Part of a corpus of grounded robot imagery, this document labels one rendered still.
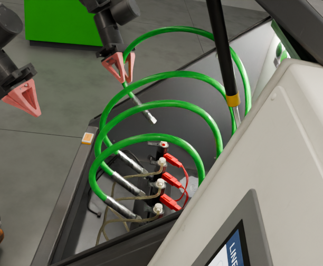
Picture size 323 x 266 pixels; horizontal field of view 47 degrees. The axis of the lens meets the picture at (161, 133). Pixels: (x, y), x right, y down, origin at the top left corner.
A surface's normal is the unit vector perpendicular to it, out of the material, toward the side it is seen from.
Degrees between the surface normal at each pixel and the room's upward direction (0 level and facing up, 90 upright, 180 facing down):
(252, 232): 76
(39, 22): 90
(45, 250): 0
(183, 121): 90
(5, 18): 44
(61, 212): 0
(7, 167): 0
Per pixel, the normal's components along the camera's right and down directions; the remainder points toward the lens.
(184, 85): -0.05, 0.55
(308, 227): -0.92, -0.36
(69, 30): 0.19, 0.57
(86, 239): 0.17, -0.82
